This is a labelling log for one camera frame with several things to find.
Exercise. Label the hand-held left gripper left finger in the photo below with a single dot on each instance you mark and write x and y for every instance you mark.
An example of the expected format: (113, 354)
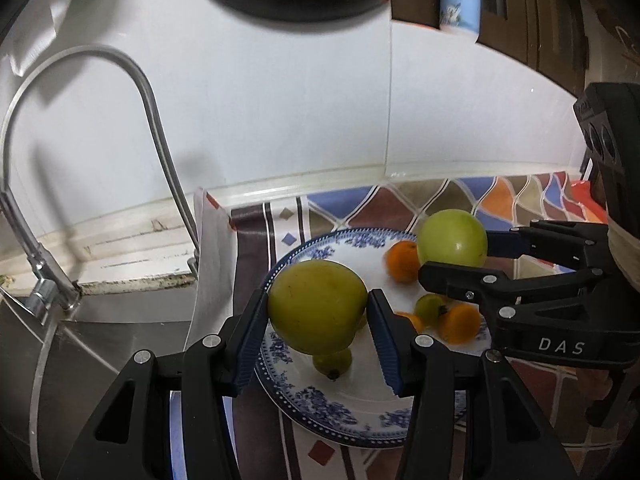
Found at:
(250, 347)

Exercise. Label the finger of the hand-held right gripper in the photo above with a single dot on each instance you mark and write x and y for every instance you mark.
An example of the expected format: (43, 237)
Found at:
(445, 280)
(505, 245)

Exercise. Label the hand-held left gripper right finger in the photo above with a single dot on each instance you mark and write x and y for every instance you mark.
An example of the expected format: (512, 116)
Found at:
(385, 347)

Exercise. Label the small green persimmon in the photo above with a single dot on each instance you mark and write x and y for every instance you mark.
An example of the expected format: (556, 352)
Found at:
(429, 307)
(332, 362)

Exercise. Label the orange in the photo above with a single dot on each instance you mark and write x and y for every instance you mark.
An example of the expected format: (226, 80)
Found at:
(402, 260)
(460, 322)
(409, 321)

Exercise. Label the green apple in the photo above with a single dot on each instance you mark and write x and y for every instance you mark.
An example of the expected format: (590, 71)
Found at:
(450, 240)

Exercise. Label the blue patterned white plate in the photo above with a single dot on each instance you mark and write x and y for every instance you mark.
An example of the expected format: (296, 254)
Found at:
(357, 390)

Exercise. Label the yellow-green apple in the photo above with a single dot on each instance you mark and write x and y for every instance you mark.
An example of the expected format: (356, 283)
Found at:
(315, 305)

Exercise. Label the red plastic bag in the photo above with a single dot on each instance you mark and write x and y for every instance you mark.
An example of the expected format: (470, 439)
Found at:
(587, 200)

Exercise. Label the colourful diamond pattern tablecloth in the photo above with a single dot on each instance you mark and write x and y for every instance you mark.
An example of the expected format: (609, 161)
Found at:
(350, 210)

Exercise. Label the stainless steel sink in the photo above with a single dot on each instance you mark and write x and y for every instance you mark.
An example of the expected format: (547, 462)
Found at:
(100, 340)

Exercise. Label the white blue plastic bottle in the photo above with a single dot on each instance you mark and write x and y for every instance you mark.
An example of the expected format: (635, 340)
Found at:
(459, 0)

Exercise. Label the metal gooseneck faucet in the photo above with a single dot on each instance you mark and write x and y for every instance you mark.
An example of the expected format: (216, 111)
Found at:
(145, 90)

